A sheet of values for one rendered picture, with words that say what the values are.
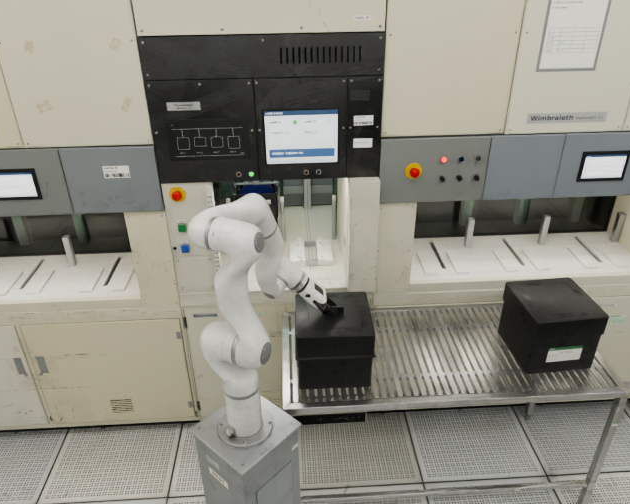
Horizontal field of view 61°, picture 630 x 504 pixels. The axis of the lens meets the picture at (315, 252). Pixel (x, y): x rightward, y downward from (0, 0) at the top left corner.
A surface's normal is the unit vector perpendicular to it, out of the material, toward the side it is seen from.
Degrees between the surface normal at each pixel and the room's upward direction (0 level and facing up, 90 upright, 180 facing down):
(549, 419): 0
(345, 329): 0
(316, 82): 90
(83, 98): 90
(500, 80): 90
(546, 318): 0
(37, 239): 90
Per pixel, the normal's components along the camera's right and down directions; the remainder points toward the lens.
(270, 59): 0.06, 0.49
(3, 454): -0.01, -0.87
